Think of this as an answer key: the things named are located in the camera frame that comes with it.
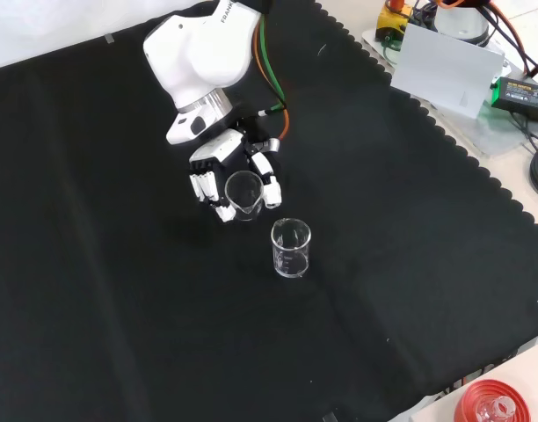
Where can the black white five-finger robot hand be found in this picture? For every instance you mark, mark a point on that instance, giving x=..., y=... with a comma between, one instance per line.
x=220, y=151

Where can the small clear glass beaker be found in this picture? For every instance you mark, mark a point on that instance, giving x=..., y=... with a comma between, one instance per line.
x=247, y=206

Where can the large clear glass beaker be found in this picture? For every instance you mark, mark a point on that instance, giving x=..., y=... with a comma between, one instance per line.
x=291, y=259

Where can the black bench cloth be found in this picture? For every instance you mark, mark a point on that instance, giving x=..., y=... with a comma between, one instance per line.
x=119, y=264

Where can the yellow stop button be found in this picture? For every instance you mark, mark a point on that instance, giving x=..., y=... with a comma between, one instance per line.
x=390, y=19

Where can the pale board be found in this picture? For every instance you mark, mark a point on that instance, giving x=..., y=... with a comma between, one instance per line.
x=445, y=70

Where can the black power adapter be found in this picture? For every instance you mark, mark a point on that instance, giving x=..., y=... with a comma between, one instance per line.
x=519, y=94

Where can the red ribbed round holder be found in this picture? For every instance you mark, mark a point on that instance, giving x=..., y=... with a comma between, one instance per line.
x=471, y=400

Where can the clear glass piece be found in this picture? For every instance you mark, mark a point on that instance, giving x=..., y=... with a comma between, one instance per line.
x=499, y=409

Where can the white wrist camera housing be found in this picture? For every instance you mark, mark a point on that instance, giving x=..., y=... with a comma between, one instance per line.
x=181, y=129

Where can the grey metal base plate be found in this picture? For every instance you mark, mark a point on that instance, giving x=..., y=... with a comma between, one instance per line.
x=497, y=132

